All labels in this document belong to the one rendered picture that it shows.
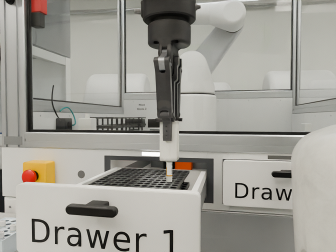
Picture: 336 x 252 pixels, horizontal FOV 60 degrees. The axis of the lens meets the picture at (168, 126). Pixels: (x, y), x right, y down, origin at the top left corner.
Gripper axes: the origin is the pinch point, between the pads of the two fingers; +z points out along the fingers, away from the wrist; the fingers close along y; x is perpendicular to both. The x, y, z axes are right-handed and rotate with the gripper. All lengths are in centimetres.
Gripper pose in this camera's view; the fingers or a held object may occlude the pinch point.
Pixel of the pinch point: (169, 140)
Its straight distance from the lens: 51.5
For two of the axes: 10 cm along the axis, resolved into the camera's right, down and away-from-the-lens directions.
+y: -2.1, 0.4, -9.8
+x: 9.8, 0.1, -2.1
